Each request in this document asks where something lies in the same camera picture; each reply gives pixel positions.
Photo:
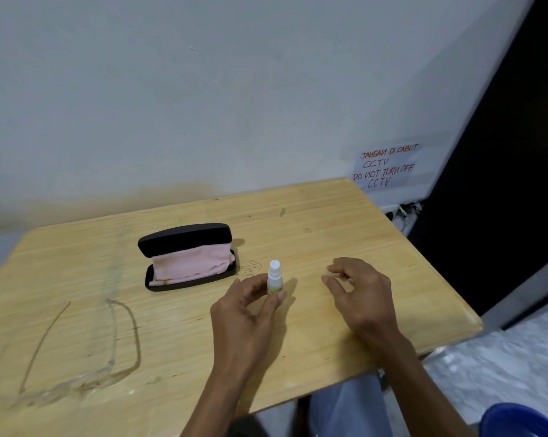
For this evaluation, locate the person's right forearm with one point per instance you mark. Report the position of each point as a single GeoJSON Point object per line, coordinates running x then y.
{"type": "Point", "coordinates": [419, 395]}

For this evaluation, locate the clear frame eyeglasses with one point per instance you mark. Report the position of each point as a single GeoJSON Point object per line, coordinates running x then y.
{"type": "Point", "coordinates": [96, 376]}

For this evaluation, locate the person's left hand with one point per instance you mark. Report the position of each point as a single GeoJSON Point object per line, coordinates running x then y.
{"type": "Point", "coordinates": [240, 327]}

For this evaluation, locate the black door panel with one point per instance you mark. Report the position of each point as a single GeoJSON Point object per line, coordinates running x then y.
{"type": "Point", "coordinates": [497, 200]}

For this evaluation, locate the blue plastic chair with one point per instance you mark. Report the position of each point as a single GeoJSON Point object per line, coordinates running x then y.
{"type": "Point", "coordinates": [520, 423]}

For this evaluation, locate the pink cleaning cloth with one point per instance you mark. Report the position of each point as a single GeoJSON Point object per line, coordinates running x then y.
{"type": "Point", "coordinates": [187, 266]}

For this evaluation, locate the handwritten paper wall sign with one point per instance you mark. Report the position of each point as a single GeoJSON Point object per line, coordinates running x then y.
{"type": "Point", "coordinates": [383, 170]}

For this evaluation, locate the small green label spray bottle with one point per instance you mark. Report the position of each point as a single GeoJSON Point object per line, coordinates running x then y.
{"type": "Point", "coordinates": [274, 279]}

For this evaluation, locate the person's right hand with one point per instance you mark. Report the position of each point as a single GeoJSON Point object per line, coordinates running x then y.
{"type": "Point", "coordinates": [369, 304]}

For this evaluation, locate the black glasses case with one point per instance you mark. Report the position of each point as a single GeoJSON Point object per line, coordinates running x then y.
{"type": "Point", "coordinates": [183, 238]}

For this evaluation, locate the person's blue trousers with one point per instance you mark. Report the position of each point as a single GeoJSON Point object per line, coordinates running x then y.
{"type": "Point", "coordinates": [347, 409]}

